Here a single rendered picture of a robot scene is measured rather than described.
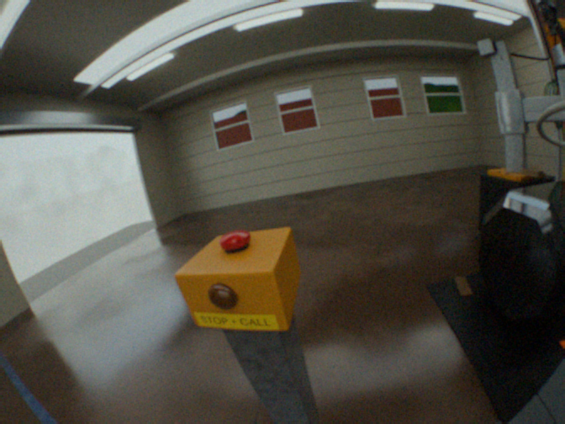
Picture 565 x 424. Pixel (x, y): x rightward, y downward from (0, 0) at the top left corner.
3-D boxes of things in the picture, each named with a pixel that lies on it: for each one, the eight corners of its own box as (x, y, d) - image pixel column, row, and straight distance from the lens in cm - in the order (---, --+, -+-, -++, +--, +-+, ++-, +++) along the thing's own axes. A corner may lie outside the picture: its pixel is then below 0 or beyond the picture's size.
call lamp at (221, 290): (217, 303, 25) (208, 278, 24) (243, 304, 24) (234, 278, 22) (210, 313, 24) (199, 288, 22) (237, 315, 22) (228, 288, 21)
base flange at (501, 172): (485, 174, 271) (485, 169, 270) (514, 170, 305) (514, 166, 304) (518, 181, 237) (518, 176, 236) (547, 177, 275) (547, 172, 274)
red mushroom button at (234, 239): (229, 242, 29) (224, 229, 29) (256, 240, 27) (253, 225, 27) (215, 256, 26) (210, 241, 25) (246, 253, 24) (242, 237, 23)
